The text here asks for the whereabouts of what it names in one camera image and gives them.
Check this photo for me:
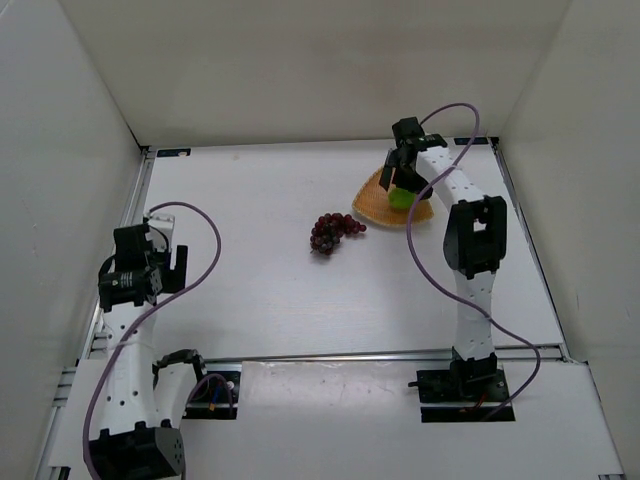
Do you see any aluminium table rail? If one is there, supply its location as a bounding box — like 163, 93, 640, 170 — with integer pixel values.
205, 346, 535, 364

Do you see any aluminium left side rail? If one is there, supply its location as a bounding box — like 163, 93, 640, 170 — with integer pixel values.
37, 149, 154, 471

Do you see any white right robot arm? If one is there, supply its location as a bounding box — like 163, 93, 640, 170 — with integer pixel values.
379, 117, 507, 397

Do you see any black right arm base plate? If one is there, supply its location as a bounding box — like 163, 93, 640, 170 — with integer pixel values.
408, 370, 515, 424

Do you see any blue label right corner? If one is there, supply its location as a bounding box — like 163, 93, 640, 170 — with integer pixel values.
453, 137, 490, 146

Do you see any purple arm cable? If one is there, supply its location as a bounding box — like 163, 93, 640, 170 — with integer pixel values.
82, 201, 236, 480
405, 103, 542, 422

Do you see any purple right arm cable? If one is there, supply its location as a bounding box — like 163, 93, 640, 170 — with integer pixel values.
405, 103, 542, 422

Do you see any green fake apple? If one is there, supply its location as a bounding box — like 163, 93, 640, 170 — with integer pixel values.
387, 187, 416, 211

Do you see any purple fake grape bunch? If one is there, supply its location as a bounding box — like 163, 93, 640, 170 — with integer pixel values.
309, 212, 367, 256

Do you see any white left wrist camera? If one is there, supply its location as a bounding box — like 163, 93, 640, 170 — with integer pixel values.
143, 211, 175, 252

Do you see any blue label corner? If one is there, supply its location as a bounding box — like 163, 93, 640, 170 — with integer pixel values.
453, 137, 490, 146
156, 148, 191, 158

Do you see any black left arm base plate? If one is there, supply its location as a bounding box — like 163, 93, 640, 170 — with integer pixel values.
183, 370, 241, 420

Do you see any woven triangular fruit basket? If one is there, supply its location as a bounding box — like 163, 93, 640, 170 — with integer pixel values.
352, 168, 410, 228

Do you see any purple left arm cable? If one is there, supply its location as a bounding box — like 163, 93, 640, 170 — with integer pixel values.
82, 201, 236, 480

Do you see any blue label left corner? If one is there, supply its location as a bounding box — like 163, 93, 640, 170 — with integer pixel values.
156, 148, 191, 158

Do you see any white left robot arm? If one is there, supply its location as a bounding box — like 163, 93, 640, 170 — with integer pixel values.
82, 200, 237, 479

